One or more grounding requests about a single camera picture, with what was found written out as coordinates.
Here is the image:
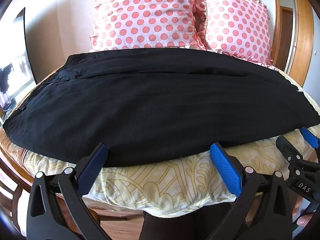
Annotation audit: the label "wooden bed frame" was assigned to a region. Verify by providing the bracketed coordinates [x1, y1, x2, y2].
[0, 155, 145, 230]

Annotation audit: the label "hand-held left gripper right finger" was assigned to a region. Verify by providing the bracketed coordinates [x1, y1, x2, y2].
[209, 142, 299, 240]

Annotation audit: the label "flat screen television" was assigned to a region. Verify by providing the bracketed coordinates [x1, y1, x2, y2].
[0, 7, 38, 110]

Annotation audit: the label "black pants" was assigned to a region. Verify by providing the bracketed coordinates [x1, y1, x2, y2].
[4, 48, 320, 168]

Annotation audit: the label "person's dark trouser legs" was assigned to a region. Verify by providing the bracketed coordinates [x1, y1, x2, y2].
[139, 201, 234, 240]

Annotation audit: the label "person's right hand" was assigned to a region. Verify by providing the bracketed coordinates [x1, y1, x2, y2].
[293, 195, 317, 229]

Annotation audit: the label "pink polka dot pillow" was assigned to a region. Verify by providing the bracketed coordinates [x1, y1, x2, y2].
[89, 0, 208, 53]
[194, 0, 273, 65]

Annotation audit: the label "wooden chair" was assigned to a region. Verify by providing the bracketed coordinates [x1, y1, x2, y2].
[0, 179, 29, 230]

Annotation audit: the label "cream patterned bedspread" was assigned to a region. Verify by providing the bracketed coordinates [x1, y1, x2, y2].
[4, 64, 320, 218]

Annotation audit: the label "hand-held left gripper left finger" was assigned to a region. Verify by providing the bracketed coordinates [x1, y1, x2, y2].
[26, 142, 109, 240]

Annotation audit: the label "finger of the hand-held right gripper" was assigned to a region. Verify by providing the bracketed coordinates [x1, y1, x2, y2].
[299, 127, 320, 160]
[276, 135, 304, 173]

